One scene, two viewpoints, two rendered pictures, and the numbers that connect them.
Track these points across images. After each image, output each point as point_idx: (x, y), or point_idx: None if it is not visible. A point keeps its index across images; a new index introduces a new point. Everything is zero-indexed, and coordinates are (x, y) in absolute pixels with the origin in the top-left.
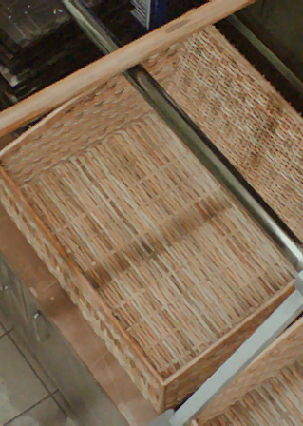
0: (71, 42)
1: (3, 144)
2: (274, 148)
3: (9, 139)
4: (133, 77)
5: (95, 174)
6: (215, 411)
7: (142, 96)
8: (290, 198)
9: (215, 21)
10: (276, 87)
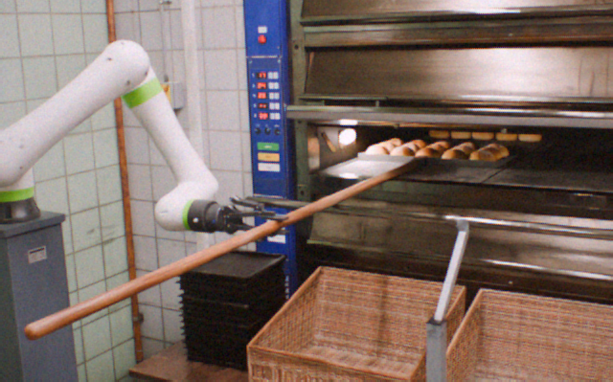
0: (267, 286)
1: (235, 373)
2: (392, 306)
3: (238, 370)
4: (340, 207)
5: None
6: None
7: (348, 212)
8: (411, 327)
9: (360, 190)
10: None
